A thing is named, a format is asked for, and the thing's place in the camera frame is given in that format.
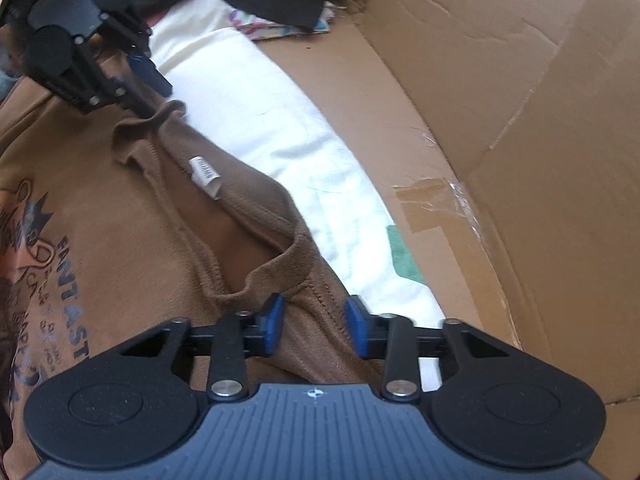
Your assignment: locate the brown cardboard sheet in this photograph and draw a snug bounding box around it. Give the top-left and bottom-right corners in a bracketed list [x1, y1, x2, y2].
[255, 0, 640, 406]

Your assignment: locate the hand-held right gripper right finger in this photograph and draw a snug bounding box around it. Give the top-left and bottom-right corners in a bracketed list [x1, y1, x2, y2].
[345, 295, 513, 403]

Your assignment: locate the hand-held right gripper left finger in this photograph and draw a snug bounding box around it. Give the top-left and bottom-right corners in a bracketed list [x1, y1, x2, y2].
[120, 294, 286, 403]

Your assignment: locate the brown printed t-shirt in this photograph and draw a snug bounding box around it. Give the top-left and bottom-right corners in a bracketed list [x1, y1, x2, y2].
[0, 50, 426, 480]

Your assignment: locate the cream bear printed bed sheet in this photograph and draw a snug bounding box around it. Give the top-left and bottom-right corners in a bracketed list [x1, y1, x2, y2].
[150, 0, 441, 391]

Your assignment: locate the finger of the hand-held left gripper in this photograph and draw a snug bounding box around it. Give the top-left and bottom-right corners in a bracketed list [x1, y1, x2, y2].
[55, 35, 153, 118]
[102, 10, 173, 97]

